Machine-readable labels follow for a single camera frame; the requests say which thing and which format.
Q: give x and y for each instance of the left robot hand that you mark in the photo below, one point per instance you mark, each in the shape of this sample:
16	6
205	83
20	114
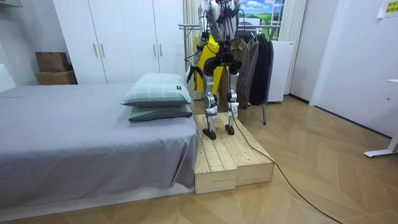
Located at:
192	73

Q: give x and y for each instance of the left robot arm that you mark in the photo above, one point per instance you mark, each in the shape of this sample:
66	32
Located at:
202	40

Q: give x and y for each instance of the robot legs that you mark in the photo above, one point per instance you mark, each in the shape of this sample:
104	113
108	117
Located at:
209	84

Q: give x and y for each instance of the yellow garment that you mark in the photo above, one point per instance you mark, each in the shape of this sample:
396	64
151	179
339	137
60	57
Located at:
214	77

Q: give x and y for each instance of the light green pillow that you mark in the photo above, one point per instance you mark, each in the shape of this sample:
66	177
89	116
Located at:
157	90

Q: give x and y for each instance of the dark green pillow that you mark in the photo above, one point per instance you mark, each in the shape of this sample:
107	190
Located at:
158	112

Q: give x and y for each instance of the brown garment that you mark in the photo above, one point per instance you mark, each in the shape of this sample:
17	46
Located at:
239	49

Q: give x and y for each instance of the robot body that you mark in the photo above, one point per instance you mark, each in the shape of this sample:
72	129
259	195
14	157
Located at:
222	25

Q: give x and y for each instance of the grey garment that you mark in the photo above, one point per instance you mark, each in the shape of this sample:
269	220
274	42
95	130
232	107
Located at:
250	71

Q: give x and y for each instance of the black garment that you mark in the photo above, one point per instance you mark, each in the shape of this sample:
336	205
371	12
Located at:
261	71

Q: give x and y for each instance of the white wardrobe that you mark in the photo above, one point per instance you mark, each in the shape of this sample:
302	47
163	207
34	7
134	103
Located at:
124	40

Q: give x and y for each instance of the metal clothes rack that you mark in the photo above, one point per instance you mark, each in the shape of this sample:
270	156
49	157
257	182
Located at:
264	112

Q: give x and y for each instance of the white cabinet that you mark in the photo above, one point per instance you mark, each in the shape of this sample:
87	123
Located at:
281	71

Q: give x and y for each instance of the wooden step platform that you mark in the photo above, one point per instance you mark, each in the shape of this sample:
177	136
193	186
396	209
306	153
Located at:
214	161
252	158

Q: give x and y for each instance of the cream curtain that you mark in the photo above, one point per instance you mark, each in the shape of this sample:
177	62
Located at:
292	21

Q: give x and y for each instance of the grey bed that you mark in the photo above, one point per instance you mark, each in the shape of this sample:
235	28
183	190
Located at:
77	133

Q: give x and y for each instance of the wide cardboard box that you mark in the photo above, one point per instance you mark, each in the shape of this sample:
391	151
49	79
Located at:
56	78

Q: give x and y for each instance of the small cardboard box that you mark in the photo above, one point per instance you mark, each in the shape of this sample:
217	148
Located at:
52	61

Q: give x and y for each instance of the yellow paper sign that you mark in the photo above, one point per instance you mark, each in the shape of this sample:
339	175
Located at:
388	7

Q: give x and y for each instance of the landscape wall poster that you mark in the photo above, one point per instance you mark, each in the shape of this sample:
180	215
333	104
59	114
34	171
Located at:
258	11

